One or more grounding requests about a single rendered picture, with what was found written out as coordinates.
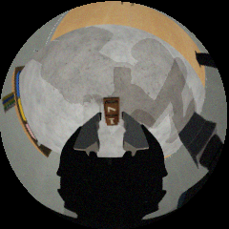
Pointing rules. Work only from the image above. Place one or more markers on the brown wooden cube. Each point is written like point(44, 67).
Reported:
point(111, 107)
point(111, 119)

